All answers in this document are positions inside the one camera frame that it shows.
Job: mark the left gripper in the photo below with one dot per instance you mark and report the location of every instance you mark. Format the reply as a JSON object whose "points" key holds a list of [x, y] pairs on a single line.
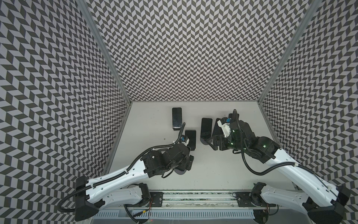
{"points": [[187, 163]]}

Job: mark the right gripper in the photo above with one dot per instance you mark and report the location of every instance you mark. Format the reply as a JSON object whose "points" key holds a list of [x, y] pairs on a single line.
{"points": [[220, 141]]}

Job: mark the grey round-base phone stand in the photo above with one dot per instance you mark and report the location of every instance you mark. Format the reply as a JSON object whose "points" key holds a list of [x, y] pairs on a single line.
{"points": [[180, 172]]}

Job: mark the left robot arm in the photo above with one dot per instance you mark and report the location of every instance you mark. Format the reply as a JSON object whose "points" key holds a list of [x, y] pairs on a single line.
{"points": [[123, 186]]}

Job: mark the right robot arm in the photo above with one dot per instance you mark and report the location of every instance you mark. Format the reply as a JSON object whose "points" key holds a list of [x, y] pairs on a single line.
{"points": [[321, 201]]}

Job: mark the grey round stand centre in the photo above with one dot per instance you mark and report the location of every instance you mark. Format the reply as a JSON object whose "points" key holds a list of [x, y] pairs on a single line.
{"points": [[206, 141]]}

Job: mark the white ribbed vent strip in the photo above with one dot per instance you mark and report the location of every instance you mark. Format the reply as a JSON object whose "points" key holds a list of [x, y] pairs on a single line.
{"points": [[180, 214]]}

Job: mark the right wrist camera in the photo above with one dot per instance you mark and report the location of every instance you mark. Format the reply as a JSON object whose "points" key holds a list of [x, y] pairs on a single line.
{"points": [[224, 124]]}

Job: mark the aluminium front rail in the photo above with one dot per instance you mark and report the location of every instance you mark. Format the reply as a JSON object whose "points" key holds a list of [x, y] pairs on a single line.
{"points": [[202, 199]]}

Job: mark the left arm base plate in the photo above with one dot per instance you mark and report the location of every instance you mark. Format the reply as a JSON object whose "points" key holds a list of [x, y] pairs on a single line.
{"points": [[156, 200]]}

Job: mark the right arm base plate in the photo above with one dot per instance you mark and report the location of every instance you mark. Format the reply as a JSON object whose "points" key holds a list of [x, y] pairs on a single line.
{"points": [[247, 199]]}

